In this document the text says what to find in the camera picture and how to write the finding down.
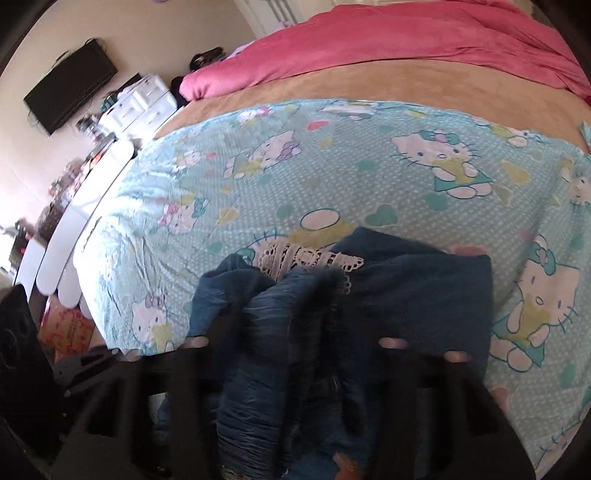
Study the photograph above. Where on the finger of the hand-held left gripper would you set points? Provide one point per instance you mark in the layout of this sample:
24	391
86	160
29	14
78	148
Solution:
78	365

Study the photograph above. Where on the black cloth item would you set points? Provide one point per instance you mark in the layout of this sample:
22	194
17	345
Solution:
179	92

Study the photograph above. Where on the white drawer cabinet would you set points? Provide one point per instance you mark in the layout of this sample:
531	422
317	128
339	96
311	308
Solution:
143	99

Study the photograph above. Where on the orange cardboard box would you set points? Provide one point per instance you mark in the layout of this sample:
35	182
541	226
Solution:
64	325

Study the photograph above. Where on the dark handbag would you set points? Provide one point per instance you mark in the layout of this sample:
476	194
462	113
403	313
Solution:
207	57

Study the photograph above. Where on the white scalloped furniture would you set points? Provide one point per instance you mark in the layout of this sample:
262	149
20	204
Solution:
87	198

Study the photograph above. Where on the tan bed sheet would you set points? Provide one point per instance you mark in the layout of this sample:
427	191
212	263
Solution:
369	87

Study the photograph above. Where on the black wall television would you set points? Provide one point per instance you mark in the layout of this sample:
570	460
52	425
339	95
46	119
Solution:
69	87

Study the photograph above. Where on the white wardrobe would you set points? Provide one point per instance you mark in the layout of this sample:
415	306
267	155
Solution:
277	11

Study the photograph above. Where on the blue denim pants lace trim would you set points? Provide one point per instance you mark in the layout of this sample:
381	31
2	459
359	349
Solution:
415	300

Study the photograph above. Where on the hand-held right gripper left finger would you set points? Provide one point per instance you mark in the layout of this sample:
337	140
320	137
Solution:
180	374

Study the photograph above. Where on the pink duvet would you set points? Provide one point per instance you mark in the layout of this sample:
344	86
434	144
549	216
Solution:
369	41

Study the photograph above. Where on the light blue cartoon cat sheet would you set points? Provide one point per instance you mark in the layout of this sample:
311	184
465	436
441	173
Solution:
346	184

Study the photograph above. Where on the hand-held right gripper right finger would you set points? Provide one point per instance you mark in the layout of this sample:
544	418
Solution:
415	378

